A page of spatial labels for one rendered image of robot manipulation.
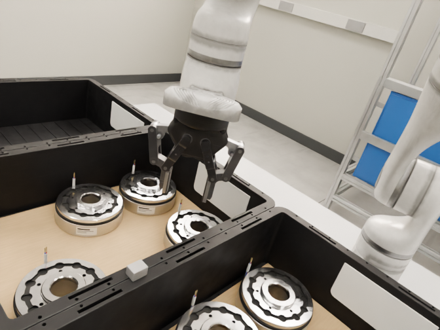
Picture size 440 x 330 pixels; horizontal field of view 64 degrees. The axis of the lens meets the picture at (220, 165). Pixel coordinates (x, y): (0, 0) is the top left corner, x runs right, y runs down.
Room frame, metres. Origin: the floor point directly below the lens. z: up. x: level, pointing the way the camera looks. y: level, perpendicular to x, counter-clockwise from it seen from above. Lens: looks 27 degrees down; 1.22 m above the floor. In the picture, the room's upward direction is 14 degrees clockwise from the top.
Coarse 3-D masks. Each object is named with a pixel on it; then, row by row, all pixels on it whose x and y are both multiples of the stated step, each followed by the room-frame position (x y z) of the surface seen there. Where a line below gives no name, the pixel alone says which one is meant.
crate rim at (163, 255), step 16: (64, 144) 0.49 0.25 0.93; (80, 144) 0.51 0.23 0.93; (256, 192) 0.50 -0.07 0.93; (256, 208) 0.45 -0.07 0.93; (224, 224) 0.39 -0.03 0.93; (192, 240) 0.35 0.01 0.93; (160, 256) 0.30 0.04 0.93; (80, 288) 0.23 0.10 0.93; (96, 288) 0.24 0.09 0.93; (0, 304) 0.20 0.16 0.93; (48, 304) 0.21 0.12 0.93; (64, 304) 0.21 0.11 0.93; (0, 320) 0.18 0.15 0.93; (16, 320) 0.19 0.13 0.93; (32, 320) 0.19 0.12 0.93
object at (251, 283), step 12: (252, 276) 0.38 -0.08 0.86; (264, 276) 0.39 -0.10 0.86; (276, 276) 0.39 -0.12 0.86; (288, 276) 0.40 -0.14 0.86; (252, 288) 0.36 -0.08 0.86; (300, 288) 0.39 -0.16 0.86; (252, 300) 0.34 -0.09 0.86; (264, 300) 0.34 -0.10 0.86; (300, 300) 0.36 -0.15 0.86; (252, 312) 0.32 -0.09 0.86; (264, 312) 0.33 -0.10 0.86; (276, 312) 0.33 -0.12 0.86; (288, 312) 0.33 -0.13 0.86; (300, 312) 0.34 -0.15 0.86; (312, 312) 0.34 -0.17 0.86; (276, 324) 0.31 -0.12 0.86; (288, 324) 0.31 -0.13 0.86; (300, 324) 0.32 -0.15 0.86
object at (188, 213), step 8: (176, 216) 0.47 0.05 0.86; (184, 216) 0.48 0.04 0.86; (192, 216) 0.48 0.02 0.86; (200, 216) 0.49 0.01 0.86; (208, 216) 0.50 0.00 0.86; (168, 224) 0.45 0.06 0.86; (176, 224) 0.46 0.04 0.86; (216, 224) 0.48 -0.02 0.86; (168, 232) 0.43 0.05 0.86; (176, 232) 0.44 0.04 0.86; (184, 232) 0.44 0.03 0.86; (176, 240) 0.41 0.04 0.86
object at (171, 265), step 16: (272, 208) 0.46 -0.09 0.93; (240, 224) 0.40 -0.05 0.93; (256, 224) 0.41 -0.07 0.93; (304, 224) 0.44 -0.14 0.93; (208, 240) 0.35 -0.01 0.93; (224, 240) 0.36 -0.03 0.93; (320, 240) 0.42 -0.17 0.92; (176, 256) 0.31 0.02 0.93; (192, 256) 0.32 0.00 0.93; (352, 256) 0.39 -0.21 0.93; (160, 272) 0.28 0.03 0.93; (368, 272) 0.37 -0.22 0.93; (112, 288) 0.24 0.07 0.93; (128, 288) 0.25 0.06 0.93; (400, 288) 0.35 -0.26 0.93; (80, 304) 0.22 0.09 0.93; (96, 304) 0.22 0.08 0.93; (416, 304) 0.33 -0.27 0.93; (48, 320) 0.19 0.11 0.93; (64, 320) 0.20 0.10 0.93; (80, 320) 0.20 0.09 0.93
